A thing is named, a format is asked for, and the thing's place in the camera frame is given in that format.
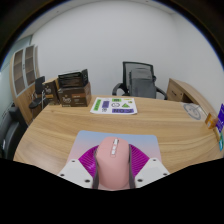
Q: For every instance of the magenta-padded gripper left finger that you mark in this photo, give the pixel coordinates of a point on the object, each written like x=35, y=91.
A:
x=75, y=171

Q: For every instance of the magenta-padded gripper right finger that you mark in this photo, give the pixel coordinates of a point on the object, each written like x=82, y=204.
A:
x=153, y=170

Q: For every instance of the pink computer mouse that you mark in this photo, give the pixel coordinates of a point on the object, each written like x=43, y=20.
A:
x=112, y=166

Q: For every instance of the pink-blue gradient mouse pad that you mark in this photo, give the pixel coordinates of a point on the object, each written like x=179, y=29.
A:
x=146, y=143

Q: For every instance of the sheet with grey circle print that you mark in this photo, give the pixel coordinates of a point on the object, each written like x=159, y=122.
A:
x=193, y=111

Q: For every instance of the blue packet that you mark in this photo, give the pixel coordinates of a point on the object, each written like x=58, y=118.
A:
x=221, y=144

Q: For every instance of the small tan box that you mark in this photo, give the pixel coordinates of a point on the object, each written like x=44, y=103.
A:
x=216, y=134

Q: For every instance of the large brown cardboard box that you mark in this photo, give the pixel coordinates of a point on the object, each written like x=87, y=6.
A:
x=75, y=97

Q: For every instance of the white sticker sheet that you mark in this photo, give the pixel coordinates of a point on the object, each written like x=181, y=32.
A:
x=114, y=106

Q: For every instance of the black armchair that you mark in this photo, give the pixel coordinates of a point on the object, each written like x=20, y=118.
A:
x=10, y=133

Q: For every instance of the small brown cardboard box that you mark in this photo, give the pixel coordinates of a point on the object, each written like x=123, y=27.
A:
x=50, y=91

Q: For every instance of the purple pouch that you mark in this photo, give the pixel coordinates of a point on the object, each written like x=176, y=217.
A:
x=220, y=118

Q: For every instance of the wooden side desk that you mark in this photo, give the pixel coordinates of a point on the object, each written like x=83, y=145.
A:
x=186, y=91

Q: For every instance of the grey backpack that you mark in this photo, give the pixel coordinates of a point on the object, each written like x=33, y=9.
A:
x=141, y=83

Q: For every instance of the small black chair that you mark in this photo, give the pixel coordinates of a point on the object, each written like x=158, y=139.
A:
x=38, y=86

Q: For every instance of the black cardboard box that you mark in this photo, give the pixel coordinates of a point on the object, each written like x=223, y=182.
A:
x=72, y=78

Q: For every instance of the black mesh office chair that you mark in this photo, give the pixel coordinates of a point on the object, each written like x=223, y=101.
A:
x=125, y=75

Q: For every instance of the wooden shelf cabinet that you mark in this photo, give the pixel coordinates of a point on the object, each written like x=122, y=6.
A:
x=24, y=73

